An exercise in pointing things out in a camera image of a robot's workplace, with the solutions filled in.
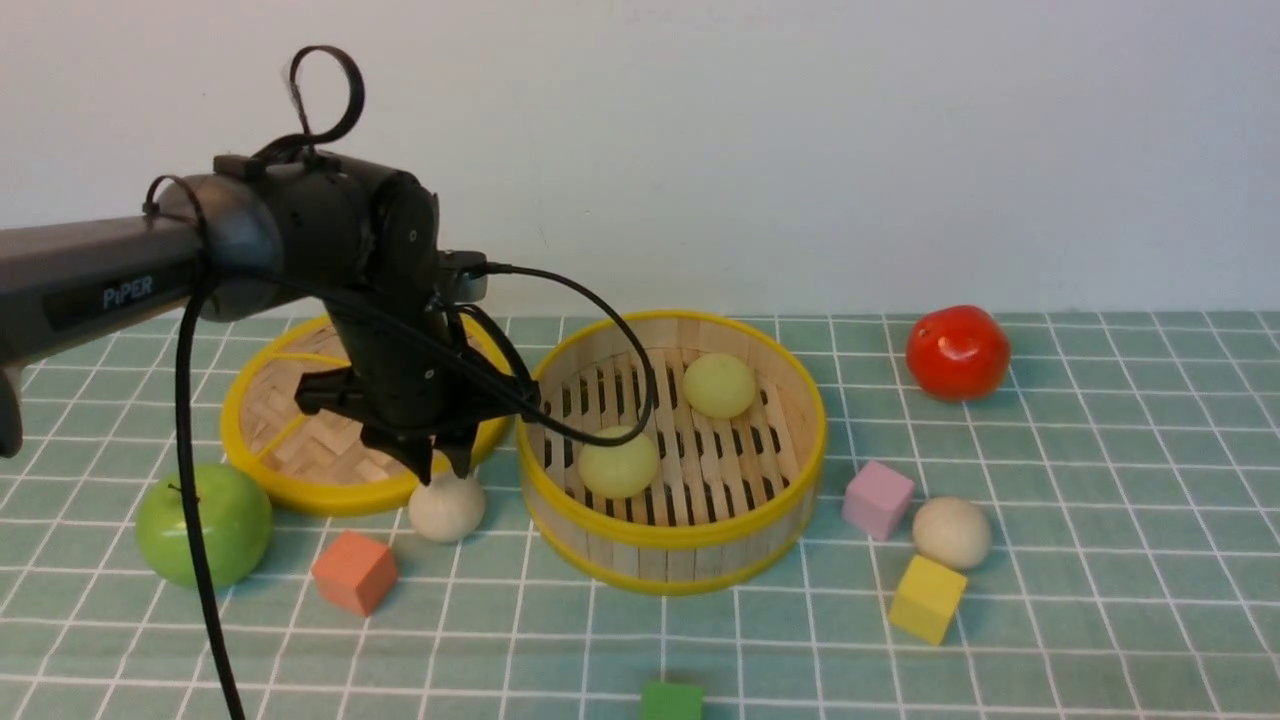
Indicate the yellow bun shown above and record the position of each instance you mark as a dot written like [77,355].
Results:
[719,386]
[618,471]

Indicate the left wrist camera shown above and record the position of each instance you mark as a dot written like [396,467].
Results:
[461,277]

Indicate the bamboo steamer tray yellow rim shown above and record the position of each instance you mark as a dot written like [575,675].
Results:
[731,496]

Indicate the orange cube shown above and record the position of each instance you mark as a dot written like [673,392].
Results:
[356,573]

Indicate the red tomato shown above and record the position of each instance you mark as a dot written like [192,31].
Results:
[958,353]

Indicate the green apple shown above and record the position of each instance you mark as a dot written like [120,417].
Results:
[236,519]

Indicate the green cube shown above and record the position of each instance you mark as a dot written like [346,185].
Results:
[671,701]

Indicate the pink cube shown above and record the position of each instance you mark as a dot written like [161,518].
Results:
[876,500]

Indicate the white bun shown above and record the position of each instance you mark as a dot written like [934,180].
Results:
[448,509]
[952,531]

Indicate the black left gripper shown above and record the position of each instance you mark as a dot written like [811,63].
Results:
[421,382]

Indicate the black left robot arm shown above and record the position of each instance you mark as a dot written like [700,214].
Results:
[259,234]

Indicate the woven bamboo steamer lid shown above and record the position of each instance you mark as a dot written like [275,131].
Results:
[306,463]

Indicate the yellow cube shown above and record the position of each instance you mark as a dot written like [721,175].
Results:
[926,600]

